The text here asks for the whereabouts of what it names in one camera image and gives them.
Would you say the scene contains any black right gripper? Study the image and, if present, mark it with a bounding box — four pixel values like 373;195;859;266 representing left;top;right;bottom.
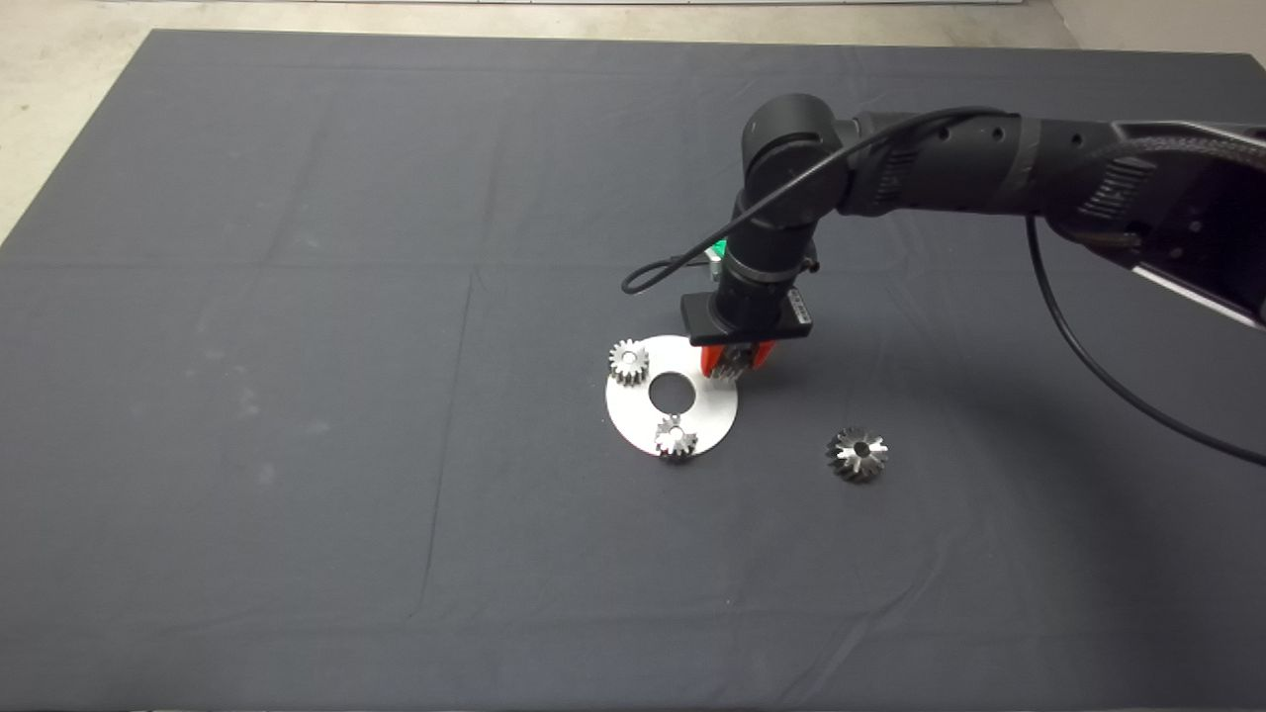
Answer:
680;257;816;379

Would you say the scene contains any larger steel gear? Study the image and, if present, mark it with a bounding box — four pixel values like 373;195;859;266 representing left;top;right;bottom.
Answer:
827;426;890;485

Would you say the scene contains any round metal plate with hole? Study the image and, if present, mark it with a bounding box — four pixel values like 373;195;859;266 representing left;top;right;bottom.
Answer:
605;336;741;459

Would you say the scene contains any dark grey table cloth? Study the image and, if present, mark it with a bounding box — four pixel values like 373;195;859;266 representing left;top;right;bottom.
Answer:
0;28;1266;712

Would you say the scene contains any black camera cable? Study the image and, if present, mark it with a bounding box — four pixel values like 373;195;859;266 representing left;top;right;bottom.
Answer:
621;107;1266;468

